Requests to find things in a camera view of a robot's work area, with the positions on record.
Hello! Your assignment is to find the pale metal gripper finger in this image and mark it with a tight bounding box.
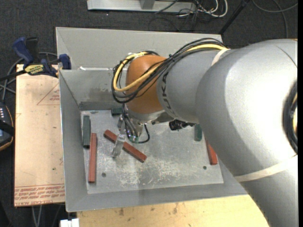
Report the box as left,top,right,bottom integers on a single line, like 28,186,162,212
111,133,122,159
116,131,125,156

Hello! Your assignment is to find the red-brown flat block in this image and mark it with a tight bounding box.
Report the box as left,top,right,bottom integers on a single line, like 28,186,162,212
88,132,98,184
103,129,148,164
204,138,219,166

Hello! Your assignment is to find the grey metal bin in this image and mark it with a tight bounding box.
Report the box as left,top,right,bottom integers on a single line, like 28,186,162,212
55,26,250,213

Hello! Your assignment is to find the brown cardboard board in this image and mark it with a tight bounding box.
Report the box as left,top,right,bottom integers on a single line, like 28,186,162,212
14,64,66,208

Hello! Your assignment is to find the black cylinder on white bracket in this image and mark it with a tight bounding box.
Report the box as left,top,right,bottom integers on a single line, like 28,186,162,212
151,113,197,131

